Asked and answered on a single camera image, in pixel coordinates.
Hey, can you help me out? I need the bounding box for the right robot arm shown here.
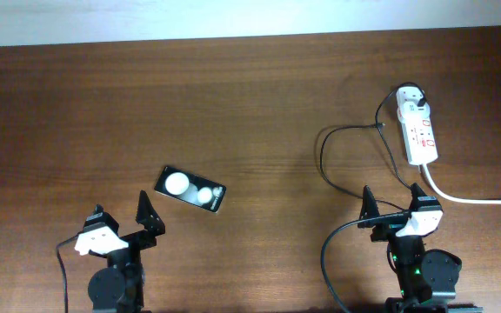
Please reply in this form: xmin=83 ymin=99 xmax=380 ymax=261
xmin=358 ymin=183 xmax=484 ymax=312

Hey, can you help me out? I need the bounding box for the thin black charger cable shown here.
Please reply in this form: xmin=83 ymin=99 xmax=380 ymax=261
xmin=318 ymin=81 xmax=428 ymax=212

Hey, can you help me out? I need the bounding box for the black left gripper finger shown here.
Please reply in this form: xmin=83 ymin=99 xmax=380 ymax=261
xmin=136 ymin=190 xmax=165 ymax=236
xmin=83 ymin=204 xmax=119 ymax=232

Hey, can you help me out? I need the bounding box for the thick white power cord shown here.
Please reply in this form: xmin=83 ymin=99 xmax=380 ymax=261
xmin=419 ymin=163 xmax=501 ymax=207

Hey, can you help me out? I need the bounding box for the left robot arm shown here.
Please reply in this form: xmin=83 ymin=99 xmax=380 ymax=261
xmin=75 ymin=190 xmax=165 ymax=312

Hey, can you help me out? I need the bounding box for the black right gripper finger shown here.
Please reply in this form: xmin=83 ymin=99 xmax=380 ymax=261
xmin=359 ymin=185 xmax=380 ymax=220
xmin=409 ymin=183 xmax=442 ymax=212

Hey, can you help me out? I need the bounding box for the white power strip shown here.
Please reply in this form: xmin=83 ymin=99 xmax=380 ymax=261
xmin=396 ymin=85 xmax=439 ymax=166

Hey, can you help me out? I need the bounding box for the white USB charger adapter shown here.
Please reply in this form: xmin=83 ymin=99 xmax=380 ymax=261
xmin=397 ymin=97 xmax=431 ymax=123

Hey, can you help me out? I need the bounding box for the black right camera cable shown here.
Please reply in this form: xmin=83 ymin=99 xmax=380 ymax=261
xmin=319 ymin=210 xmax=411 ymax=313

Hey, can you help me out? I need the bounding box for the black smartphone with lit screen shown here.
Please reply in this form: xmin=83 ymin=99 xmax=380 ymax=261
xmin=154 ymin=166 xmax=227 ymax=213

